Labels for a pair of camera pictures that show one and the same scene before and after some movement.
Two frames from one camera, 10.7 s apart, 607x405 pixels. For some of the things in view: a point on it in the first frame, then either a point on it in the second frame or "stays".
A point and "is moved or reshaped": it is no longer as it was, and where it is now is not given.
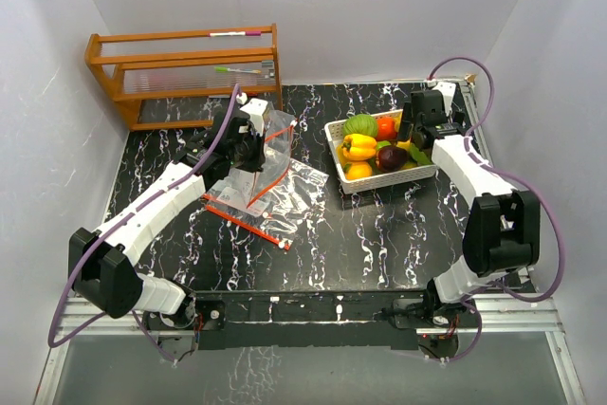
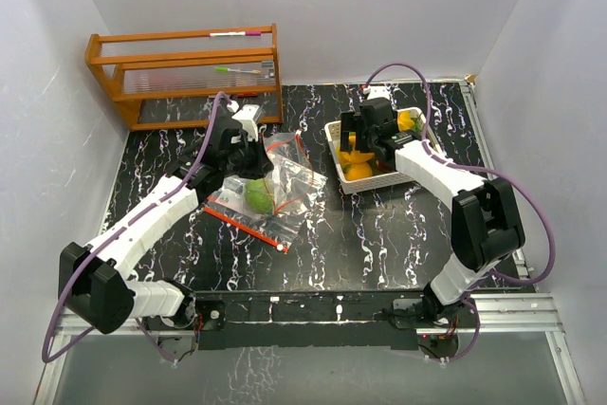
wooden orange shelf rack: (152, 65) stays
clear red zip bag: (278, 131) is moved or reshaped
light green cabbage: (418, 156) is moved or reshaped
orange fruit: (357, 170) stays
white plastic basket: (334, 131) stays
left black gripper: (260, 159) stays
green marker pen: (240, 70) stays
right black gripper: (405, 124) to (351, 122)
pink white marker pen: (238, 33) stays
